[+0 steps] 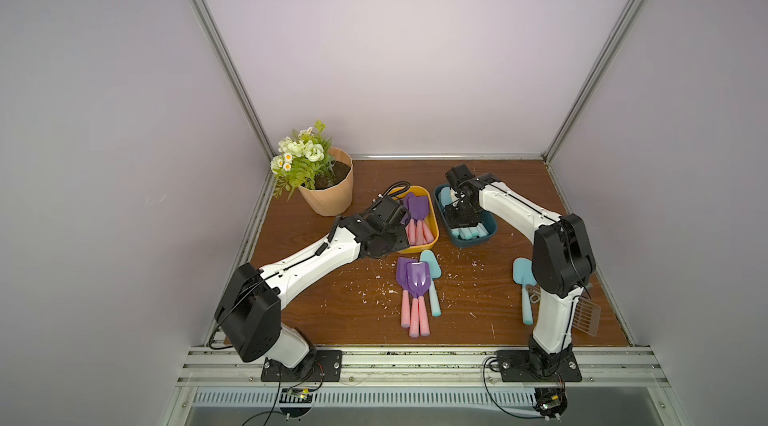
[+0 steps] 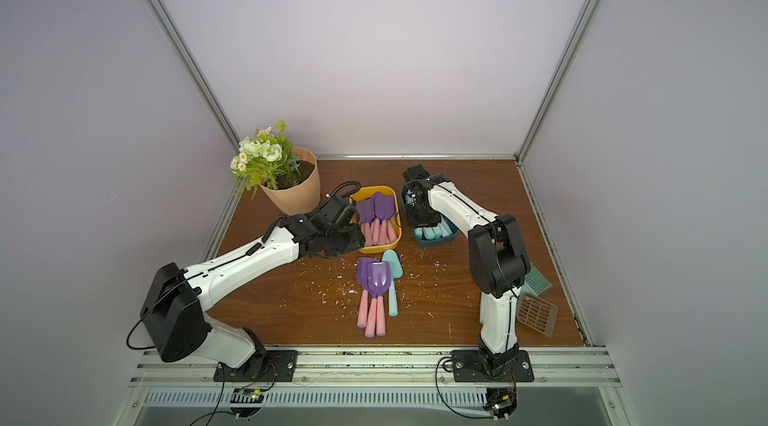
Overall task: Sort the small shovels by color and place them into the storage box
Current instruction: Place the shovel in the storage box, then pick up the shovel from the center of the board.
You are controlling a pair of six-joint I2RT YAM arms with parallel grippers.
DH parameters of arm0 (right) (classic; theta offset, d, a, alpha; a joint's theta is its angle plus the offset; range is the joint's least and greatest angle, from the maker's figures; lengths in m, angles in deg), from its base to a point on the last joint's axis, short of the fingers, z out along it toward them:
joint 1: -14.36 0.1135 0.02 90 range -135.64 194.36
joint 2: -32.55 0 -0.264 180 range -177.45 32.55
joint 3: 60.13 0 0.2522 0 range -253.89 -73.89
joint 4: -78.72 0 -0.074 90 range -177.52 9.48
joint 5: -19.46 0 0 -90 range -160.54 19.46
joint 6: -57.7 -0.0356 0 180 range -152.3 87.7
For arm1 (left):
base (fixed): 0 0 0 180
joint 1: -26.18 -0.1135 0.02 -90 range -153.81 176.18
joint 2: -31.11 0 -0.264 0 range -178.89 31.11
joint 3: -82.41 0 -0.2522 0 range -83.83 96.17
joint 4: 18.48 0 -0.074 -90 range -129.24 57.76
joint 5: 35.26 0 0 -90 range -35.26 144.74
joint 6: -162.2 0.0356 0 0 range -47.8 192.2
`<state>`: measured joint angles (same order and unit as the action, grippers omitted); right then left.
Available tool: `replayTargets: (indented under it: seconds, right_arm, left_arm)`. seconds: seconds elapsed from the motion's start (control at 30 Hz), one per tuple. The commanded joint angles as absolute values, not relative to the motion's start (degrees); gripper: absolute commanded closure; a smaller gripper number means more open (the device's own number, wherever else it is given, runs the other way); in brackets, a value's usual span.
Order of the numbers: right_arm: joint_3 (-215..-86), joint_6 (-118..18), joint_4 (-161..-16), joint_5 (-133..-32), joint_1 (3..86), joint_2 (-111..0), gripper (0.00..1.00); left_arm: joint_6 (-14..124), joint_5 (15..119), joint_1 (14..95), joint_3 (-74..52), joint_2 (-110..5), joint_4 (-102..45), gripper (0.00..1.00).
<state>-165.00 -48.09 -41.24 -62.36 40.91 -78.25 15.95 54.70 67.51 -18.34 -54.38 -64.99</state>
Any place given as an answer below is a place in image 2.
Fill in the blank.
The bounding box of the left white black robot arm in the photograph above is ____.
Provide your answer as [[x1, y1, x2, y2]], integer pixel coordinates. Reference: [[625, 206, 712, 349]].
[[139, 181, 364, 378]]

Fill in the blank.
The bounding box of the terracotta flower pot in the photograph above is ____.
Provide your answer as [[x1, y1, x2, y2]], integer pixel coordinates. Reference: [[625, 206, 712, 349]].
[[261, 146, 321, 215]]

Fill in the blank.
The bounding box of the aluminium front rail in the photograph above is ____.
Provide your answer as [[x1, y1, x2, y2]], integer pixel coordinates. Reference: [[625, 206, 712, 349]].
[[128, 344, 622, 390]]

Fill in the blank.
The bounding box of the purple shovel pink handle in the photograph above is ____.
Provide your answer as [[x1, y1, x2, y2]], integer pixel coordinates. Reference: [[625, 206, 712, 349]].
[[374, 192, 395, 245], [356, 257, 375, 329], [365, 261, 391, 338], [371, 219, 381, 246], [386, 221, 398, 244], [359, 223, 369, 242], [356, 198, 375, 247]]

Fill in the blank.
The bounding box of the white flowers green plant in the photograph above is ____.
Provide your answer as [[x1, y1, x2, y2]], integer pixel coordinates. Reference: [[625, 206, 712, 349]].
[[229, 119, 301, 196]]

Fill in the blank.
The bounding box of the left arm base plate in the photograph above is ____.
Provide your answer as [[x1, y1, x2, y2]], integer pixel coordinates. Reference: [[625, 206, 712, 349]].
[[214, 349, 298, 383]]

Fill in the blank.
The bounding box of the brown slotted scoop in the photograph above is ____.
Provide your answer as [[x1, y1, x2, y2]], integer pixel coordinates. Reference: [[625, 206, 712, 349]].
[[516, 294, 559, 337]]

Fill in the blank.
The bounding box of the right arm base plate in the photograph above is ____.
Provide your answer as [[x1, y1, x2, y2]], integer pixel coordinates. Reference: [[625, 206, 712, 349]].
[[450, 349, 535, 383]]

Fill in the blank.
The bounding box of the dark teal storage box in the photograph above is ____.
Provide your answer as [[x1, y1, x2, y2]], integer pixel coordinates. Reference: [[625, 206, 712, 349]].
[[401, 187, 459, 249]]

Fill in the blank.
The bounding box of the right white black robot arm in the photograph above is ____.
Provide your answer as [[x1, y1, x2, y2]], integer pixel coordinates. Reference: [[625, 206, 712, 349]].
[[403, 164, 531, 361]]

